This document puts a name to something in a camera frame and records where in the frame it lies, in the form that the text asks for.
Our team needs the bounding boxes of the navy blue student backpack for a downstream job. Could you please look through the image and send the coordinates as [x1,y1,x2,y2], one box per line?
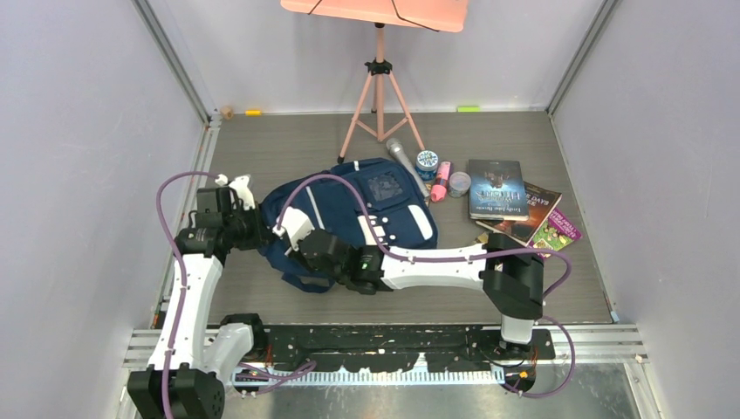
[258,158,439,293]

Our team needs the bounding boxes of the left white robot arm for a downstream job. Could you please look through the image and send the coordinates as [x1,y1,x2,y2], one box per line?
[127,178,271,418]

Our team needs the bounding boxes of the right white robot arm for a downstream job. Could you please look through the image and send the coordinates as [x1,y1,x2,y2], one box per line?
[295,230,544,359]

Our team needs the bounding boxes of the small cork piece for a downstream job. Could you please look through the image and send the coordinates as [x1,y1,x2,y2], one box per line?
[220,106,234,120]

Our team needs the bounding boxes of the pink highlighter marker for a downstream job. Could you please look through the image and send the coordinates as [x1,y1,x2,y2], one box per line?
[430,161,452,203]

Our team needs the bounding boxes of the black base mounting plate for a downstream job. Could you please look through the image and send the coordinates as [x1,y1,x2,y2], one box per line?
[246,325,555,373]

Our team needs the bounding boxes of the blue patterned round tin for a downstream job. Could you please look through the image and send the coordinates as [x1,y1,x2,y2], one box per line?
[415,150,440,182]

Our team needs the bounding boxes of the silver microphone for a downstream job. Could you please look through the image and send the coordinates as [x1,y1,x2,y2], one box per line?
[386,138,431,199]

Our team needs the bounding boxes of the green yellow booklet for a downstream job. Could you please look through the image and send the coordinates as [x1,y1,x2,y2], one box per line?
[475,232,489,244]

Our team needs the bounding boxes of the clear small round container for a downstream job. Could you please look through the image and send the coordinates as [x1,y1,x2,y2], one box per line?
[448,171,471,198]

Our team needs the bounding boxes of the dark blue fantasy book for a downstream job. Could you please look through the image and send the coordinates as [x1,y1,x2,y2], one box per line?
[467,159,529,222]

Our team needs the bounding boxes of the brown cover book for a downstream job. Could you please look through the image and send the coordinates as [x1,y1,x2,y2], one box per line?
[475,182,562,245]

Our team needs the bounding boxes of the purple magenta booklet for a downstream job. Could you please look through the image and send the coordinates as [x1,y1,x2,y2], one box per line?
[528,209,582,251]

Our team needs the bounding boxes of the pink music stand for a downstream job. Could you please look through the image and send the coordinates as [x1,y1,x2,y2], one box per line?
[280,0,469,163]

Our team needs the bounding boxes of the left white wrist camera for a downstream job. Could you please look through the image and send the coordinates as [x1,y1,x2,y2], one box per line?
[216,174,257,210]

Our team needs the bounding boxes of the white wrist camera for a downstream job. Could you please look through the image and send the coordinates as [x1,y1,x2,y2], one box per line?
[272,206,315,251]
[216,174,257,210]

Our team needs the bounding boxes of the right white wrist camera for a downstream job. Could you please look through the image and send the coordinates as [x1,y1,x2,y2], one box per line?
[272,206,315,251]

